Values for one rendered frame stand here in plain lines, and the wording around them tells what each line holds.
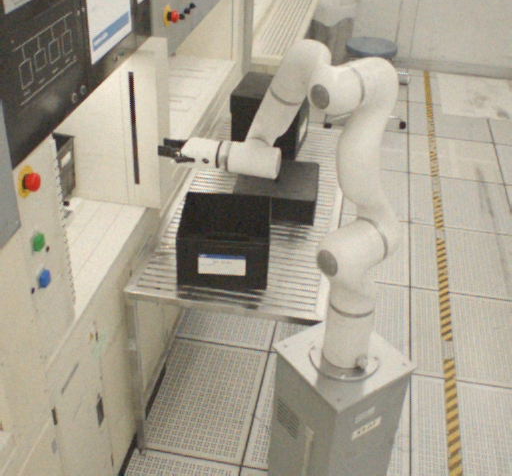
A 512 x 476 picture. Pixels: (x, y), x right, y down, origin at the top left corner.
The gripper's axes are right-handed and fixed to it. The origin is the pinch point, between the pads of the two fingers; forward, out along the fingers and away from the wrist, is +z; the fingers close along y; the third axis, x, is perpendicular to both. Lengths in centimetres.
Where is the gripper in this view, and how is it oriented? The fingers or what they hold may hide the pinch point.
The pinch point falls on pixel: (167, 147)
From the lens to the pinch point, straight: 192.1
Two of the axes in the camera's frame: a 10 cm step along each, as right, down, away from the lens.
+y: 2.3, -5.2, 8.2
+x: 0.4, -8.4, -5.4
